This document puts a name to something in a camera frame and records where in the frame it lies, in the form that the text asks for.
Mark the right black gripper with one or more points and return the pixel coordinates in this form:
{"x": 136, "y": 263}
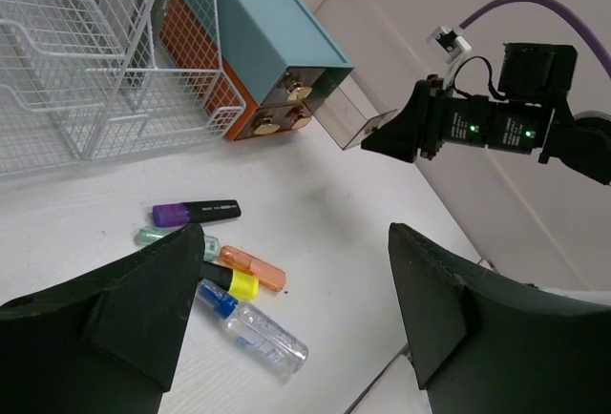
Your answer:
{"x": 433, "y": 116}

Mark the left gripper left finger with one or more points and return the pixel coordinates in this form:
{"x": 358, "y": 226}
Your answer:
{"x": 107, "y": 341}

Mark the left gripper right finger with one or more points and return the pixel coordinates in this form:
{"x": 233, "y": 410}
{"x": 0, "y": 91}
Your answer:
{"x": 483, "y": 343}

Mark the clear blue-cap bottle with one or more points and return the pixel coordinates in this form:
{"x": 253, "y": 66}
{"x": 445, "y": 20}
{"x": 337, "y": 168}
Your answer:
{"x": 253, "y": 331}

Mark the grey setup guide booklet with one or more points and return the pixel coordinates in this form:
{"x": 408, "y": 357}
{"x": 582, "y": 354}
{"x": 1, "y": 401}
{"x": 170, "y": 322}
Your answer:
{"x": 143, "y": 54}

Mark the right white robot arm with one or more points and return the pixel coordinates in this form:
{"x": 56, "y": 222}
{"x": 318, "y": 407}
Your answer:
{"x": 542, "y": 74}

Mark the green highlighter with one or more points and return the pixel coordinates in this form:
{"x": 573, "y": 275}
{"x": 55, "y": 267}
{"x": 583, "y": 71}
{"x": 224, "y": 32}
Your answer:
{"x": 150, "y": 234}

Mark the purple highlighter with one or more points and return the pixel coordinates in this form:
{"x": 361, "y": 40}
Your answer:
{"x": 195, "y": 212}

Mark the yellow highlighter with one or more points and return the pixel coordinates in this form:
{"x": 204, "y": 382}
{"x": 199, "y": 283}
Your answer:
{"x": 236, "y": 283}

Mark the orange highlighter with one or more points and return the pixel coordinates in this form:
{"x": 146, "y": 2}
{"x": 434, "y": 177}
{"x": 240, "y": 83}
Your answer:
{"x": 270, "y": 276}

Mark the teal wooden drawer box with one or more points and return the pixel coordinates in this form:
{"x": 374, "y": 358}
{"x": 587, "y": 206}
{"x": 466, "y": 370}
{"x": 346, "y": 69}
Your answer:
{"x": 277, "y": 58}

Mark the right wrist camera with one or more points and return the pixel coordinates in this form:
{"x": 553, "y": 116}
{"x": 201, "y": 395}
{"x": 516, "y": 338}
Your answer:
{"x": 449, "y": 43}

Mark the white wire desk organizer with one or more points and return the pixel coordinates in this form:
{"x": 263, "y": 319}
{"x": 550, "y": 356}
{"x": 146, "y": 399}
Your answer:
{"x": 68, "y": 96}

